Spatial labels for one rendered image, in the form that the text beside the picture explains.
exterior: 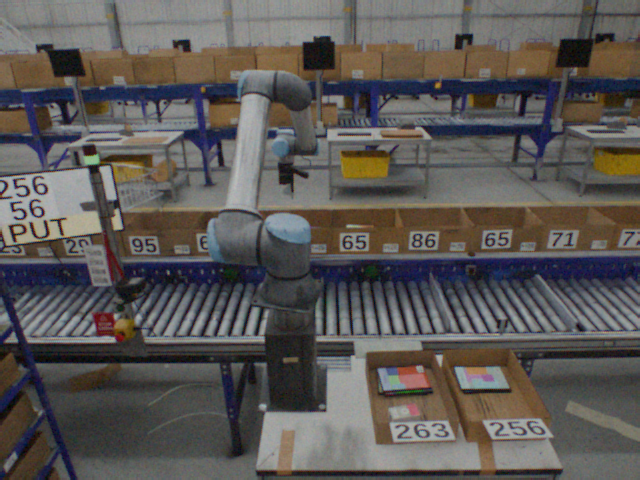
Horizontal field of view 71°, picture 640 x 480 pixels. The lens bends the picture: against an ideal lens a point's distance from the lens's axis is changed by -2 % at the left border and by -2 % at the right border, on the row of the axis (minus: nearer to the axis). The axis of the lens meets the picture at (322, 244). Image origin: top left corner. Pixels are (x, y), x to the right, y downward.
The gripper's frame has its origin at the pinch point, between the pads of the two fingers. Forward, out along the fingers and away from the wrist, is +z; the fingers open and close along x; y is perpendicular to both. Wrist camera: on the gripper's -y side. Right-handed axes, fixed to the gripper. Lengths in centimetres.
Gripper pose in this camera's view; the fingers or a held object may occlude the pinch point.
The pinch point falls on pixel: (293, 196)
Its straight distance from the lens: 255.4
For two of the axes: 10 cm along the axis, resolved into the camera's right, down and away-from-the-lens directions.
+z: 0.4, 9.0, 4.3
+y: -10.0, 0.6, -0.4
